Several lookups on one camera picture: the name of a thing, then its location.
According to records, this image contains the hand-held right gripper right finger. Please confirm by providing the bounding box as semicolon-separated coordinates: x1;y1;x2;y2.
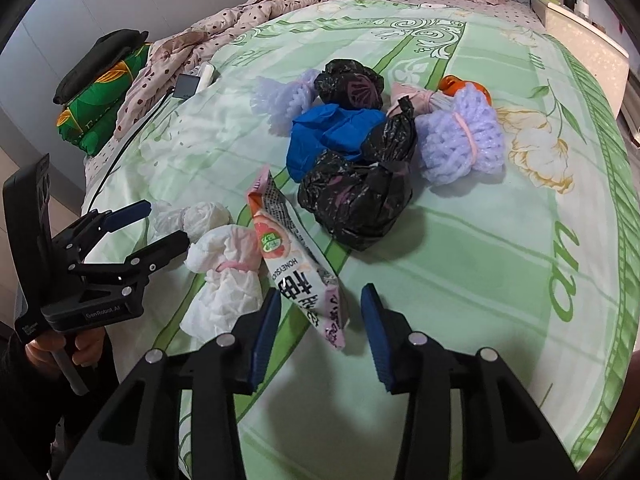
360;282;583;480

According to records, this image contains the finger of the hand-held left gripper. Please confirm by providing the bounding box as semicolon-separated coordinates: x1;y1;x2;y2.
75;230;192;286
55;199;152;253

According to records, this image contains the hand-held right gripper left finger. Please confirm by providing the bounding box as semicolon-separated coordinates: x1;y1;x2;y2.
57;287;283;480

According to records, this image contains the small white plastic bag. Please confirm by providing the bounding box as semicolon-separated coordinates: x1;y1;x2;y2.
152;201;233;248

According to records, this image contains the white tissue bundle pink band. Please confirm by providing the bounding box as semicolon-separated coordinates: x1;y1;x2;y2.
180;225;264;337

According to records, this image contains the pink white snack packet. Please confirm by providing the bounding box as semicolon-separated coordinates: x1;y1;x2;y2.
245;165;348;351

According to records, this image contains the orange plastic toy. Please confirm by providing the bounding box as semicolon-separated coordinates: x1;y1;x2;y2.
438;75;493;107

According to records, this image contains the person's left hand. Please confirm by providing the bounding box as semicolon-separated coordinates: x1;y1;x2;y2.
25;328;108;377

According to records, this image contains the green folded blanket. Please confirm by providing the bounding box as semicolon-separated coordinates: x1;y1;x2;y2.
56;42;153;156

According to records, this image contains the green floral bedsheet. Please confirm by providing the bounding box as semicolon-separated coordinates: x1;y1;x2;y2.
85;0;638;471

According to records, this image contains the dark grey charger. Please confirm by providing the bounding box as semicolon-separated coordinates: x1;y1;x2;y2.
172;72;202;99

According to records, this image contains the large black plastic bag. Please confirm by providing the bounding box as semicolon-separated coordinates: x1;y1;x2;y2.
297;100;419;252

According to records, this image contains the black folded cloth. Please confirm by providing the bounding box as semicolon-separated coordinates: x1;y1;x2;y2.
53;29;150;106

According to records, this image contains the white small box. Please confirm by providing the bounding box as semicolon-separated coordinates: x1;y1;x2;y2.
195;61;217;94

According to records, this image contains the pink polka dot quilt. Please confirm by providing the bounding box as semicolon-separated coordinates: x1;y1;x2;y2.
85;0;383;171

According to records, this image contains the pink bag bundle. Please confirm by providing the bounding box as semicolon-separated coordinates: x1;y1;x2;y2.
387;81;458;117

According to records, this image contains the small black plastic bag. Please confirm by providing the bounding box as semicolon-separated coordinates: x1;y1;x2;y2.
314;58;385;111

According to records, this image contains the grey polka dot bedsheet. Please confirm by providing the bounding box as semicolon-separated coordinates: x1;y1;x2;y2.
300;0;548;33

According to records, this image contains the white nightstand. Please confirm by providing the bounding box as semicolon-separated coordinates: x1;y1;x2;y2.
530;0;632;113

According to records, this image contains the black charger cable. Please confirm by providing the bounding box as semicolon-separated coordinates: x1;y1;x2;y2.
82;91;177;213

